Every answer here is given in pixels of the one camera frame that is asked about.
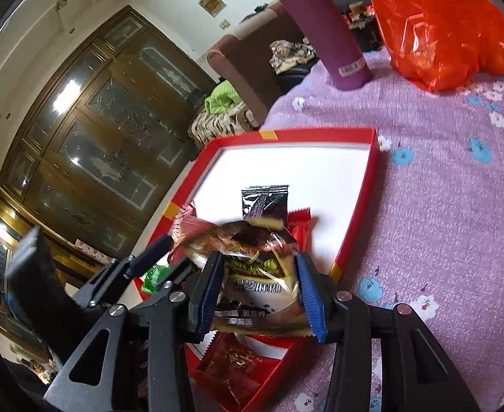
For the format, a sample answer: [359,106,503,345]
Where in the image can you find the brown sofa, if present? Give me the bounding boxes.
[207,4,317,127]

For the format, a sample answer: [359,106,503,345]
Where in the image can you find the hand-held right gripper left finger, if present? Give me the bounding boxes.
[42,251,227,412]

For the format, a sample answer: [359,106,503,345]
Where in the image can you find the green cloth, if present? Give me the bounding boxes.
[204,81,244,114]

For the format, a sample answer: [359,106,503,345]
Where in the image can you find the dark red gold-print packet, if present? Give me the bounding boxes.
[196,332,287,408]

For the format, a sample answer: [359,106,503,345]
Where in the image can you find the purple floral tablecloth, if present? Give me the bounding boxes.
[187,47,504,412]

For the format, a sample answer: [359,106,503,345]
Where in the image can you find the black snack packet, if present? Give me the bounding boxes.
[240,184,291,228]

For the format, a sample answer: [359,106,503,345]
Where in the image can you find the purple thermos bottle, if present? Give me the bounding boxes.
[251,0,373,92]

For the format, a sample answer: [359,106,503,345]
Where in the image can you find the red plastic bag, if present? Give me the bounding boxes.
[331,0,504,92]

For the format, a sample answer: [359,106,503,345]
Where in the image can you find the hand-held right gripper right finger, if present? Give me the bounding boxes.
[295,251,482,412]

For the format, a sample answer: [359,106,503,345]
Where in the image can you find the green snack packet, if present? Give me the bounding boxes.
[142,266,171,297]

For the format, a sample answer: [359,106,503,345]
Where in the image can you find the black white patterned cloth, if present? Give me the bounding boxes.
[269,39,319,73]

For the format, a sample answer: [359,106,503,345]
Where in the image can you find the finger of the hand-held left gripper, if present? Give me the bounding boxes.
[125,261,199,310]
[74,235,176,310]

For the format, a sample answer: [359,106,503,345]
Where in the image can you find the yellow wall sign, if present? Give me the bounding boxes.
[199,0,227,18]

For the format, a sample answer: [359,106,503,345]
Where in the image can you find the brown gold snack packet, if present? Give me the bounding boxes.
[168,219,317,337]

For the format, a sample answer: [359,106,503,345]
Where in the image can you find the red cardboard box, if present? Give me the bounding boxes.
[134,127,381,410]

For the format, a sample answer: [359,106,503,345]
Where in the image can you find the leopard print blanket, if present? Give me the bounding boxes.
[189,105,263,149]

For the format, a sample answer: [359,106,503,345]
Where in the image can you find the dark wooden glass cabinet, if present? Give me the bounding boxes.
[0,4,218,353]

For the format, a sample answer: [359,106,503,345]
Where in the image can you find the red white snack packet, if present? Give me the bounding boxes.
[172,204,201,241]

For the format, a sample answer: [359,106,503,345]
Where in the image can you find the pile of red boxes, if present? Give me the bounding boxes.
[345,2,379,31]

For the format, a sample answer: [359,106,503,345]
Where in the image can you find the long red snack packet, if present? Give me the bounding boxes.
[286,208,317,254]

